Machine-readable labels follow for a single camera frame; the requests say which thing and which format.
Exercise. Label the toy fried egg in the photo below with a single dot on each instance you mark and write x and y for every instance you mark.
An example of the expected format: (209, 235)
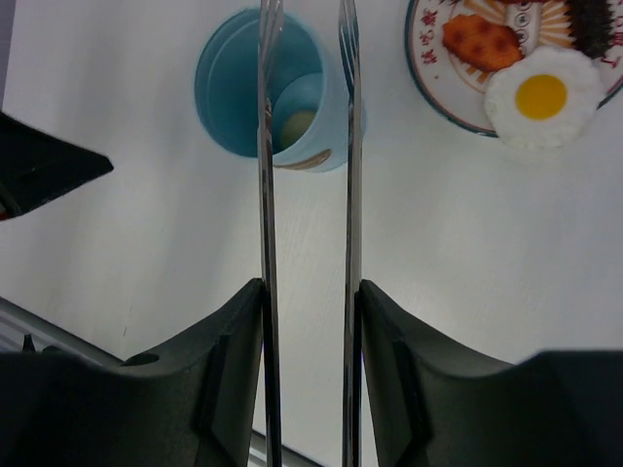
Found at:
(545, 100)

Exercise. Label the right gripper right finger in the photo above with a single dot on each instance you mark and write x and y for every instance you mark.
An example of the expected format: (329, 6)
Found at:
(437, 402)

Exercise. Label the metal tongs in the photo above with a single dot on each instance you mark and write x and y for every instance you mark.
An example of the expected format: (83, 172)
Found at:
(271, 22)

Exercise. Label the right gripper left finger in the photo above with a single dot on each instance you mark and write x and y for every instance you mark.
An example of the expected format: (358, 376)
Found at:
(188, 401)

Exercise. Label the blue cylindrical lunch container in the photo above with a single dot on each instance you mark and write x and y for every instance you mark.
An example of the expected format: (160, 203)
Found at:
(304, 76)

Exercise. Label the dark toy seaweed piece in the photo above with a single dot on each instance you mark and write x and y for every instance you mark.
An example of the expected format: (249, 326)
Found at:
(591, 26)

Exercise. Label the orange toy fried cutlet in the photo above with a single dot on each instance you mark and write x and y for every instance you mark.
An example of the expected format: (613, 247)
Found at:
(487, 46)

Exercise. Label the round beige toy bun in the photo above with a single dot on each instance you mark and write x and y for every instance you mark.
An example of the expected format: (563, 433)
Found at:
(294, 127)

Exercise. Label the patterned round plate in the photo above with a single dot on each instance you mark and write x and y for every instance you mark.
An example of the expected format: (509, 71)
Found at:
(455, 89)

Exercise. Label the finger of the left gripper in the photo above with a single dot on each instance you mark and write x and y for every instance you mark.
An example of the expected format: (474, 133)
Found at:
(37, 168)

